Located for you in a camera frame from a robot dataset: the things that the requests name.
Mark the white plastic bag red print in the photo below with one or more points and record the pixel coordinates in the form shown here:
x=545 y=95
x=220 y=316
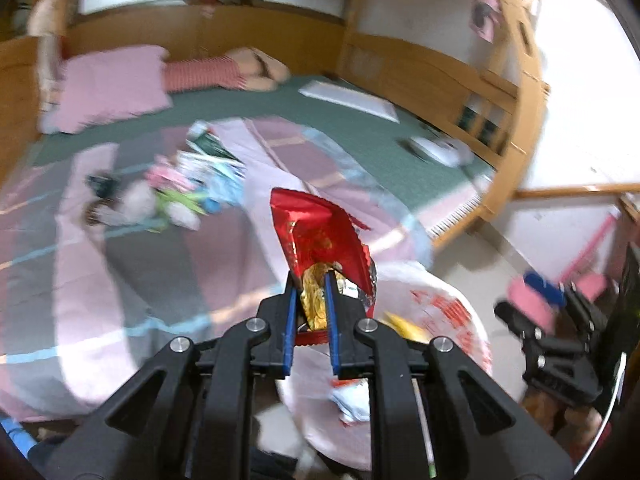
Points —
x=450 y=320

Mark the person's right hand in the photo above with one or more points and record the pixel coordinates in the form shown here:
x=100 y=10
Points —
x=575 y=420

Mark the crumpled white tissue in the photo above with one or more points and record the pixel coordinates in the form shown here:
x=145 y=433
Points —
x=137 y=202

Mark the white and red wrapper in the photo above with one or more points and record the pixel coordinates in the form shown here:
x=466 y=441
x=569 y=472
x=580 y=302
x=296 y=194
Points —
x=351 y=401

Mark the pink mop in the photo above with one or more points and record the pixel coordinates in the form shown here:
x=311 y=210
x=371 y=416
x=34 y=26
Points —
x=587 y=255

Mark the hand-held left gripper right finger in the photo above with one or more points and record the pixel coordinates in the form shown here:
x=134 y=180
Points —
x=332 y=330

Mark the pink hanging cloth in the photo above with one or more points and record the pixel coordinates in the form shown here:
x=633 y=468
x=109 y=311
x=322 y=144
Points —
x=486 y=7

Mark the white device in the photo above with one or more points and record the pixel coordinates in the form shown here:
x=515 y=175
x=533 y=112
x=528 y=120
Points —
x=435 y=150

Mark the red snack packet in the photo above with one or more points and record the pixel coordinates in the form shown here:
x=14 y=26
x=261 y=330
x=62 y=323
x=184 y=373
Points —
x=320 y=232

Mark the pink pillow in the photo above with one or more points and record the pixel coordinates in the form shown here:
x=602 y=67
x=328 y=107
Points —
x=112 y=87

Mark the dark green snack packet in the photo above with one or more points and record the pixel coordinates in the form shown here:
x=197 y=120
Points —
x=212 y=142

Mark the pale plush toy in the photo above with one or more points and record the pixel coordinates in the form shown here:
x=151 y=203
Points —
x=47 y=55

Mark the dark small object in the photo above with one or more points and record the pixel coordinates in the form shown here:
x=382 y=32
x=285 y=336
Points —
x=101 y=186

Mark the wooden bed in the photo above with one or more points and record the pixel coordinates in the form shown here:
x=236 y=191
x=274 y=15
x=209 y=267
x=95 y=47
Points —
x=430 y=75

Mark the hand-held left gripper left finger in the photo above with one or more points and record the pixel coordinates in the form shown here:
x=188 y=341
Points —
x=288 y=330

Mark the blue mat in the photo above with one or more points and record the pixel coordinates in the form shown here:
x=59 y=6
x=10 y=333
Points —
x=15 y=435

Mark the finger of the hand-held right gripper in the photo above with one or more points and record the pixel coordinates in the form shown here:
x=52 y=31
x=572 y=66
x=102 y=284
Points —
x=520 y=321
x=575 y=302

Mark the striped pink grey blanket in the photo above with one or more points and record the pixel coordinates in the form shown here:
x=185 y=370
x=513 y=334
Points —
x=175 y=285

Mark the striped plush toy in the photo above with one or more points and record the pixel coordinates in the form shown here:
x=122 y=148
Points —
x=225 y=72

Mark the yellow snack packet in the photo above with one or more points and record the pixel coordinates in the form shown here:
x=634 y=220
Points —
x=406 y=327

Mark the light green wrapper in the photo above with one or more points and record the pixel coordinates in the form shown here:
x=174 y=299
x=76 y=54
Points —
x=180 y=201

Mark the wooden railing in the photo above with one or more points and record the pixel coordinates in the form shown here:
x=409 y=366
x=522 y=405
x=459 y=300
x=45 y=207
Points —
x=575 y=191

